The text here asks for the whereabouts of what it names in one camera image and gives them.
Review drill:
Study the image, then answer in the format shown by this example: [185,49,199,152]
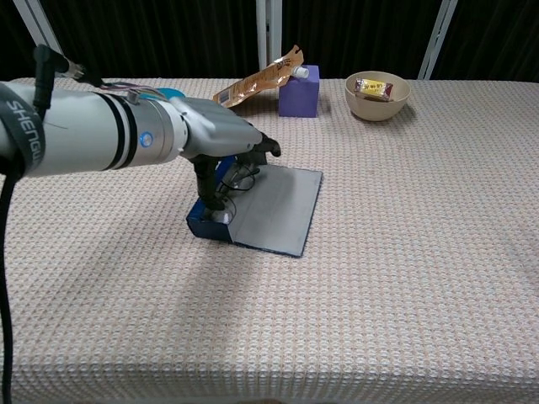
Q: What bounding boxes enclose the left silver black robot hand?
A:
[170,97,282,211]

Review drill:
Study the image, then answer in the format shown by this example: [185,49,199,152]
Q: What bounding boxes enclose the black printed velcro strap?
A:
[0,98,45,173]

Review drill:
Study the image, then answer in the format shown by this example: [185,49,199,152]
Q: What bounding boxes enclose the beige bowl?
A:
[344,70,411,123]

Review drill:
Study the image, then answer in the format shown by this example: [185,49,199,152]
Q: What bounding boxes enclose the white frame post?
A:
[255,0,282,79]
[418,0,458,80]
[14,0,72,78]

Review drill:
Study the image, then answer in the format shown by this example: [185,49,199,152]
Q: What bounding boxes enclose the blue glasses case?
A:
[186,163,324,258]

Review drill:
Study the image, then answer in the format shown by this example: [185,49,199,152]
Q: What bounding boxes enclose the beige woven tablecloth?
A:
[0,77,539,404]

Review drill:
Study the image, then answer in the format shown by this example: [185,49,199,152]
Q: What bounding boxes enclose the purple foam cube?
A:
[278,64,320,119]

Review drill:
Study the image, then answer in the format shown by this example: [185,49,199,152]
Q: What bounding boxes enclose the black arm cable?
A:
[0,44,104,404]

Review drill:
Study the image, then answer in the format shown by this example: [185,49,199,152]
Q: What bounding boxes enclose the orange spout pouch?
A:
[212,44,305,111]

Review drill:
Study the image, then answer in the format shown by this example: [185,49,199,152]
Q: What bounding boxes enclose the thin-framed eyeglasses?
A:
[214,163,262,224]

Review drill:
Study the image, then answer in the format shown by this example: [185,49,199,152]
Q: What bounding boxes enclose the yellow snack packet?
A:
[353,77,395,102]

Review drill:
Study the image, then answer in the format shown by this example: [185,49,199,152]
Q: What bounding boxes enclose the black curtain panel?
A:
[0,0,56,85]
[433,0,539,83]
[280,0,441,81]
[40,0,259,80]

